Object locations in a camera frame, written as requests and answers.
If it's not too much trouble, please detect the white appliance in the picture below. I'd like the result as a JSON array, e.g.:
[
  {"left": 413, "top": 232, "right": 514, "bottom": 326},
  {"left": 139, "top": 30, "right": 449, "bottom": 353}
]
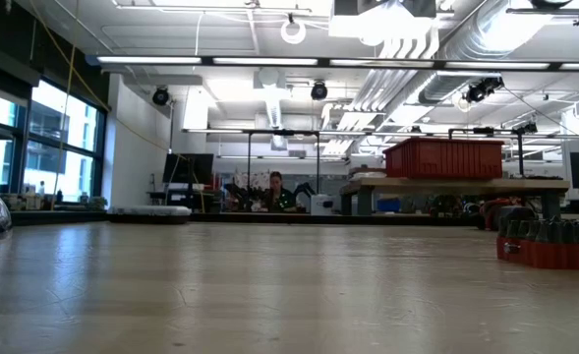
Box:
[{"left": 310, "top": 193, "right": 337, "bottom": 216}]

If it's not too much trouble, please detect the silver ventilation duct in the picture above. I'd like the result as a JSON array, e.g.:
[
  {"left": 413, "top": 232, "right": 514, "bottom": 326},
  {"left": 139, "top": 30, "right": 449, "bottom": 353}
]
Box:
[{"left": 416, "top": 0, "right": 536, "bottom": 105}]

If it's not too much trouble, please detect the white flat tray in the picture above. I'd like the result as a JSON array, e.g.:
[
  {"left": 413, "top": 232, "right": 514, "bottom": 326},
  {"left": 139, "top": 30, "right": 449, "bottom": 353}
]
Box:
[{"left": 106, "top": 205, "right": 194, "bottom": 218}]

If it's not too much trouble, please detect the black beam with light strips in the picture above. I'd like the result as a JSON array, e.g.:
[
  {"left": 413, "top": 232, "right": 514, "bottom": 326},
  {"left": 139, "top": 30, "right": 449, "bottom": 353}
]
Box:
[{"left": 85, "top": 53, "right": 579, "bottom": 73}]

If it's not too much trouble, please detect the large glass window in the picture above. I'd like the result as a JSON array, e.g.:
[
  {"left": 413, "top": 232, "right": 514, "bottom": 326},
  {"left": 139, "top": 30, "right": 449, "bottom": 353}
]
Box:
[{"left": 0, "top": 78, "right": 107, "bottom": 207}]

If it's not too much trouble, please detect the black ceiling spotlight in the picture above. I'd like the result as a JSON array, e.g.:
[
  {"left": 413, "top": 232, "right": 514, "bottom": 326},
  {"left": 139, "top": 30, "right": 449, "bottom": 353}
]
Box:
[
  {"left": 310, "top": 80, "right": 329, "bottom": 102},
  {"left": 151, "top": 86, "right": 171, "bottom": 107}
]

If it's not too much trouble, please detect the red plastic crate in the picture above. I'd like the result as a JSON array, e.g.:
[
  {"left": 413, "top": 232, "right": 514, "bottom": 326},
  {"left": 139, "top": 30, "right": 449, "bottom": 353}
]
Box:
[{"left": 382, "top": 137, "right": 506, "bottom": 180}]

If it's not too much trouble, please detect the yellow cable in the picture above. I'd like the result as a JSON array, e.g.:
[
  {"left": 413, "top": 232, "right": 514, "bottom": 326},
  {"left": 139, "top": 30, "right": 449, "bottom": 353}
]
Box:
[{"left": 28, "top": 0, "right": 113, "bottom": 212}]

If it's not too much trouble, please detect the red bit holder block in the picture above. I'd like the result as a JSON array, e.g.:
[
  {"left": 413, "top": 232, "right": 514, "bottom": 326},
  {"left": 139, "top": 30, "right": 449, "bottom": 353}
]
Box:
[{"left": 494, "top": 215, "right": 579, "bottom": 271}]

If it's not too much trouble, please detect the person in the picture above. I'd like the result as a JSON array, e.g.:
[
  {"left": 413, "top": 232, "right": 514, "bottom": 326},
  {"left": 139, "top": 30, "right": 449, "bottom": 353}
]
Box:
[{"left": 261, "top": 170, "right": 298, "bottom": 214}]

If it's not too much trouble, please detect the black ceiling camera rig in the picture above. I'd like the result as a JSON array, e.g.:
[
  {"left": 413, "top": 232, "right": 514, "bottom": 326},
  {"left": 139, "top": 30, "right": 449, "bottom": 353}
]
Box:
[{"left": 463, "top": 76, "right": 506, "bottom": 104}]

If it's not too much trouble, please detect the black gantry frame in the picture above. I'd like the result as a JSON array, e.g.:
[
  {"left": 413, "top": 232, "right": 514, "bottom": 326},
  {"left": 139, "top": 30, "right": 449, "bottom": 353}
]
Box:
[
  {"left": 246, "top": 128, "right": 322, "bottom": 210},
  {"left": 447, "top": 122, "right": 540, "bottom": 179}
]

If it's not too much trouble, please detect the wooden workbench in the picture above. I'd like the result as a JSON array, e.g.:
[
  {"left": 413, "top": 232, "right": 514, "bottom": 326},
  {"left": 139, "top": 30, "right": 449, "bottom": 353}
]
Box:
[{"left": 339, "top": 176, "right": 571, "bottom": 217}]

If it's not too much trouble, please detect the white ceiling unit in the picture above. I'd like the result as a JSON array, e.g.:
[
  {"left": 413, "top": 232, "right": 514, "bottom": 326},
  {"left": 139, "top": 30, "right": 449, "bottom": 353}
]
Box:
[{"left": 327, "top": 0, "right": 440, "bottom": 48}]

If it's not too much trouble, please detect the white cable coil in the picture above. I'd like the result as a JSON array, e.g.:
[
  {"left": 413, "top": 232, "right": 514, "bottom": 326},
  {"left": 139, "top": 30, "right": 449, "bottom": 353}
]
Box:
[{"left": 279, "top": 13, "right": 308, "bottom": 46}]

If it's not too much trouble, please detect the grey and red clamp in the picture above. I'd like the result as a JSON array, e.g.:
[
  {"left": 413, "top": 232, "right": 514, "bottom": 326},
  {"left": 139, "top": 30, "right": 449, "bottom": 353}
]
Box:
[{"left": 477, "top": 196, "right": 540, "bottom": 232}]

